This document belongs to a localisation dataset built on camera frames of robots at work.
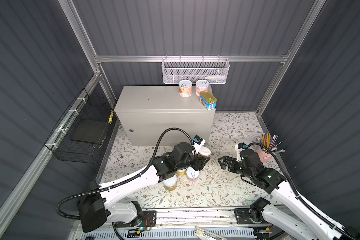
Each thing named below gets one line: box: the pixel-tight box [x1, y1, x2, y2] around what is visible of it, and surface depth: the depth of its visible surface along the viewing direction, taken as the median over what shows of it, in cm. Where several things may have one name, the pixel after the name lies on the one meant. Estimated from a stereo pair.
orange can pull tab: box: [178, 79, 193, 98], surface depth 81 cm
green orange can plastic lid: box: [163, 175, 178, 191], surface depth 80 cm
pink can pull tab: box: [186, 166, 200, 182], surface depth 84 cm
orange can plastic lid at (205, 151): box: [198, 146, 211, 157], surface depth 70 cm
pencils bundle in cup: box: [258, 133, 286, 155], surface depth 90 cm
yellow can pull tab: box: [176, 169, 187, 176], surface depth 86 cm
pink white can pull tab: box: [195, 79, 210, 96], surface depth 80 cm
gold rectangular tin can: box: [199, 90, 218, 111], surface depth 75 cm
